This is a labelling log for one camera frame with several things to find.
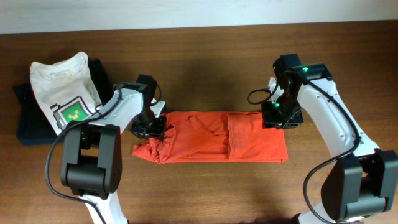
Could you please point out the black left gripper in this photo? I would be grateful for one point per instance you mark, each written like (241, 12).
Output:
(157, 131)

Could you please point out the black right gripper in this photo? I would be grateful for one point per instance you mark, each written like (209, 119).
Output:
(270, 120)

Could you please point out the orange soccer t-shirt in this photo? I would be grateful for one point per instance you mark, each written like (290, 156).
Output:
(214, 136)

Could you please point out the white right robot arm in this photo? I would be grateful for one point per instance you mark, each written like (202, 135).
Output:
(359, 179)

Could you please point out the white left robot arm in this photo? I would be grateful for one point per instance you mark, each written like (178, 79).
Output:
(92, 159)

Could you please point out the white folded graphic t-shirt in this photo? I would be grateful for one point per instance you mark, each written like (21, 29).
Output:
(65, 91)

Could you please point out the dark navy folded garment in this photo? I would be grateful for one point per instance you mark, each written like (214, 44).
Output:
(34, 128)

